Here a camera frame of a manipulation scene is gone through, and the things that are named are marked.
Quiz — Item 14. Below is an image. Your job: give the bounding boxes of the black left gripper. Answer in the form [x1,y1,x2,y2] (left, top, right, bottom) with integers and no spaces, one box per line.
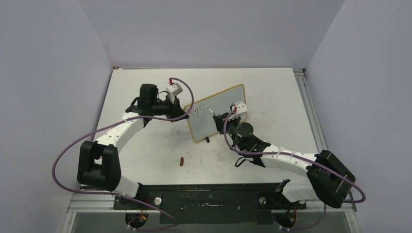
[151,95,189,123]

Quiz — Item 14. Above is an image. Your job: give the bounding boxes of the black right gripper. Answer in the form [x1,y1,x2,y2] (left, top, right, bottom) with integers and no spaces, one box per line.
[214,112,246,151]

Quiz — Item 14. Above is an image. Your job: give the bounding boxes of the yellow framed whiteboard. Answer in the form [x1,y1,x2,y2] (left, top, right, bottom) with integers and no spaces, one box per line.
[187,83,247,142]

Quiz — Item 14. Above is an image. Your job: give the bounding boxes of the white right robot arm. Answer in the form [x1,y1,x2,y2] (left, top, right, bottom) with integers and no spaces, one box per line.
[213,113,356,208]

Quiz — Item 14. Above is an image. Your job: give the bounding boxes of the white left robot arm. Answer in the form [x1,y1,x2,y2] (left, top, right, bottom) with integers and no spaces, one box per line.
[77,82,189,209]

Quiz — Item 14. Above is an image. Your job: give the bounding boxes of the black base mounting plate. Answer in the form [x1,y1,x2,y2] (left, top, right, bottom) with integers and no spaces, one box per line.
[112,183,307,225]

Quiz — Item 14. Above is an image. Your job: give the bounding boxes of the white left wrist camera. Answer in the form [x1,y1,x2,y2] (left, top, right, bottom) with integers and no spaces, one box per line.
[166,83,183,98]

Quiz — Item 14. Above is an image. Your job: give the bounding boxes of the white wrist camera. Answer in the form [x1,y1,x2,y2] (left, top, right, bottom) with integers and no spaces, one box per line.
[230,101,248,118]
[166,83,183,98]

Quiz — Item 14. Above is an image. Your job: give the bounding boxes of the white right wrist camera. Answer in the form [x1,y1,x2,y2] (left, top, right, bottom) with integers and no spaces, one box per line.
[230,101,248,118]

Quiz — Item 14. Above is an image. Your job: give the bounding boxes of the aluminium right side rail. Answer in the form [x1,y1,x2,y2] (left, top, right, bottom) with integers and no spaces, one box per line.
[293,68,328,151]

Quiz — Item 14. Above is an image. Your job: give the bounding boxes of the aluminium front frame rail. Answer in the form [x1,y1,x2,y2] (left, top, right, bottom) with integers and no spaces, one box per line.
[68,193,357,213]

